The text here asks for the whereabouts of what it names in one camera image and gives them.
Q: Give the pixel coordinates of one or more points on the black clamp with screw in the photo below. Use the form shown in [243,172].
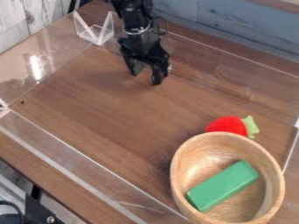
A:
[37,214]

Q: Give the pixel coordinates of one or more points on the wooden bowl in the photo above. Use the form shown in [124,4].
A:
[207,154]

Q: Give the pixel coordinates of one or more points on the red plush tomato toy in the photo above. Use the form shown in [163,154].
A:
[234,124]

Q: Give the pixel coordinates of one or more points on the clear acrylic front wall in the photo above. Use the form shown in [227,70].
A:
[95,193]

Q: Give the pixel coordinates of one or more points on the clear acrylic wall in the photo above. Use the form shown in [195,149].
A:
[211,84]
[95,193]

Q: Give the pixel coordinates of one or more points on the green rectangular block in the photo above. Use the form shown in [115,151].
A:
[222,186]

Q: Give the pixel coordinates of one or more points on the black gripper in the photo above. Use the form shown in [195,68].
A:
[142,49]

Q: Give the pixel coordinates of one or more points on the clear acrylic corner bracket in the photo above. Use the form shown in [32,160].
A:
[96,34]

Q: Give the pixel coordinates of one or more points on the clear acrylic back wall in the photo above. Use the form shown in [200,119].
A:
[211,84]

